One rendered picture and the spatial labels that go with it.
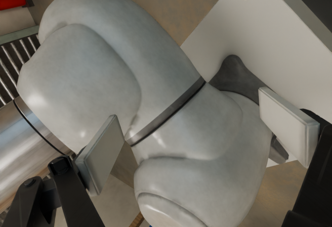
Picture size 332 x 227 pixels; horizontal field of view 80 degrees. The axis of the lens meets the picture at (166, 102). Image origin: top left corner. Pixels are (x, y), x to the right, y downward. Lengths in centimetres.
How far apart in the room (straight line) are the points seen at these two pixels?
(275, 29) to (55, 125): 34
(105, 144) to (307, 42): 32
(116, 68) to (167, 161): 12
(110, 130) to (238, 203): 16
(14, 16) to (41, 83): 252
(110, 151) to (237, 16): 30
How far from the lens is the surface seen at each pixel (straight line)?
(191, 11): 122
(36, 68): 26
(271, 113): 17
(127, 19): 27
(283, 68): 39
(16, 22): 276
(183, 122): 24
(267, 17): 37
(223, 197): 25
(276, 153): 45
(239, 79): 39
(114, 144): 18
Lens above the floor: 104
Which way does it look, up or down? 39 degrees down
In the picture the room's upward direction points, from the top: 133 degrees counter-clockwise
